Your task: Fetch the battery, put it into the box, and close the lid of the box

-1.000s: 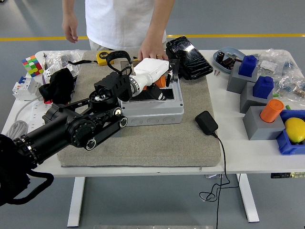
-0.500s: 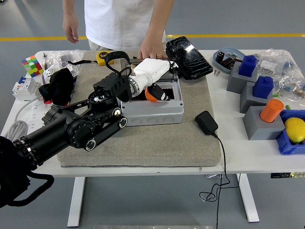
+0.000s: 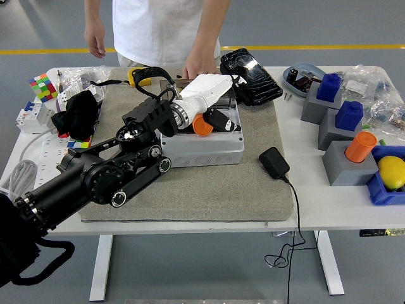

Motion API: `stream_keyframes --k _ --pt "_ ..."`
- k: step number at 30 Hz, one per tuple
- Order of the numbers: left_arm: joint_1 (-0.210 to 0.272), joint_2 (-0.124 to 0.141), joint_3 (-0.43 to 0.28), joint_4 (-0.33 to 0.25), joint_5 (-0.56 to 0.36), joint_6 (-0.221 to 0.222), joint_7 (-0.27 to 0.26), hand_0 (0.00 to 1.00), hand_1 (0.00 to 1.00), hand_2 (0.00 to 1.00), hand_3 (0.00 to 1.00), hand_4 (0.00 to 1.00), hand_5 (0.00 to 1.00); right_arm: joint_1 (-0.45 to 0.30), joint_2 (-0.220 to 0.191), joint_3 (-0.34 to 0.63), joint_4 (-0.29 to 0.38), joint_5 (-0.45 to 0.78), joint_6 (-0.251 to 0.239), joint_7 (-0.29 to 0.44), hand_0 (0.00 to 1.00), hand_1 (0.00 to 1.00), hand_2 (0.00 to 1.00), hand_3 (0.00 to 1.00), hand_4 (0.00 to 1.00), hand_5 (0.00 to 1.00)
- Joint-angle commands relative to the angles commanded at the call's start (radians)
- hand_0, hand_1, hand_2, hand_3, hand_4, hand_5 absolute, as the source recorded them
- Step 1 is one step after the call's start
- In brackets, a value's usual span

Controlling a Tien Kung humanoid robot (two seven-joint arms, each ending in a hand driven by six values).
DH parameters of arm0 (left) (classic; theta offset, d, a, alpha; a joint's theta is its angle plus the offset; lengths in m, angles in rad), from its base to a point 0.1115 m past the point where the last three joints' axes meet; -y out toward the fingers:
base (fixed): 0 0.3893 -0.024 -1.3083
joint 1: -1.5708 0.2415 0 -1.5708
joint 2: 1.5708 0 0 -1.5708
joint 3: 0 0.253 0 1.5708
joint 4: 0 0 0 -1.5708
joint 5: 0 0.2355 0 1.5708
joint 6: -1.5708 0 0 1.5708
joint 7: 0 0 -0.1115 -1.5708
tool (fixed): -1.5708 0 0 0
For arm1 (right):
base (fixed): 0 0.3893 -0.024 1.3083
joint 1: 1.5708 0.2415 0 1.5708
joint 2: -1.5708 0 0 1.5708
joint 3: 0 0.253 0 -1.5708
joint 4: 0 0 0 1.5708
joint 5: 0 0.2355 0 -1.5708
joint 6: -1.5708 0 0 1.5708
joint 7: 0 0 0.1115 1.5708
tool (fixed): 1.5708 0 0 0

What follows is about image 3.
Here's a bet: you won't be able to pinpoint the blue square battery block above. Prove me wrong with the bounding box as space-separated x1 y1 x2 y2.
335 101 364 132
316 73 342 104

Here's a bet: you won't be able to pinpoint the black power adapter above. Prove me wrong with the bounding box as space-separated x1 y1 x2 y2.
258 146 290 181

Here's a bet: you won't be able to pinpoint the grey box with clear lid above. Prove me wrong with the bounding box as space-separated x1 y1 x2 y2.
156 79 245 168

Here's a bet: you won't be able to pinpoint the black cloth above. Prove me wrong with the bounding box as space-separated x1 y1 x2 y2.
51 91 99 140

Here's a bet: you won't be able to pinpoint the black adapter cord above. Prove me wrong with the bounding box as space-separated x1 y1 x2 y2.
264 175 317 304

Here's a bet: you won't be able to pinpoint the orange cylinder battery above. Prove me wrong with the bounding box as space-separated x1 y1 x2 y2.
344 131 378 164
192 113 215 137

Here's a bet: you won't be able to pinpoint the person's right hand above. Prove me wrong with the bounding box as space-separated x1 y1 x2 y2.
84 27 107 60

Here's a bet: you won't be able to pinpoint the large colourful puzzle cube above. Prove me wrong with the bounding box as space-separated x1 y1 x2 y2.
28 73 59 103

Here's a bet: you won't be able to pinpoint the white power strip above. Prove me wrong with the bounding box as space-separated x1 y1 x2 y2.
31 134 73 190

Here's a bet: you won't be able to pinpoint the grey-brown mat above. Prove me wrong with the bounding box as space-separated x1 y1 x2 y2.
77 65 294 222

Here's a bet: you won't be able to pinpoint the black table control panel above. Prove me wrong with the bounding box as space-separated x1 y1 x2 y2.
359 228 405 238

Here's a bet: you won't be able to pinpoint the clear plastic bags with parts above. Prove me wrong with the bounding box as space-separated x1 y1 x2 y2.
59 65 113 96

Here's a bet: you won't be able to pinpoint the brown electronic component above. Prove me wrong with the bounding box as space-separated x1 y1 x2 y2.
296 75 315 93

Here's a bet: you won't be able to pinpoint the white table leg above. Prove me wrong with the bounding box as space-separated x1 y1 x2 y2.
89 234 114 302
316 230 345 296

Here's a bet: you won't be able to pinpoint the yellow lemon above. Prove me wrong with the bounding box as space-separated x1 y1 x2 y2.
378 156 405 191

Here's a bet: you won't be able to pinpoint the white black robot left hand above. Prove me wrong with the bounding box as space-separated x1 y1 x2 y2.
170 73 248 134

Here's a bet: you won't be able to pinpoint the clear plastic bags with resistors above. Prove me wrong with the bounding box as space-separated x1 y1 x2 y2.
340 64 405 137

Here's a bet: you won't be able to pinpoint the blue plastic bin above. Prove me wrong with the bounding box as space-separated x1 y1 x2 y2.
366 145 405 206

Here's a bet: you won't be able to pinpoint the person's left hand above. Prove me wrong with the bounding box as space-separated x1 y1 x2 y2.
182 52 221 80

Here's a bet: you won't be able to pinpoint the small colourful puzzle cube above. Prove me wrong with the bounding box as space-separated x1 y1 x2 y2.
66 135 93 149

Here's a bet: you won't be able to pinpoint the person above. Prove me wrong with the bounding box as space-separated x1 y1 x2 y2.
112 0 222 69

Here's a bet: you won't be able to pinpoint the blue-grey oval dish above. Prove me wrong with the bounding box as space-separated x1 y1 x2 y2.
282 62 327 98

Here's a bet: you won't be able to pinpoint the yellow square tape measure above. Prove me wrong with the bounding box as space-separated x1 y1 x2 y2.
90 67 152 89

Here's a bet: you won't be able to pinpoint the white circuit breaker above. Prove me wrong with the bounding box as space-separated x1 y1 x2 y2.
16 101 56 134

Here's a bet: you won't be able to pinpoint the grey holder block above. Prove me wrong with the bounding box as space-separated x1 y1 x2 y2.
318 107 364 151
300 80 344 125
321 140 380 187

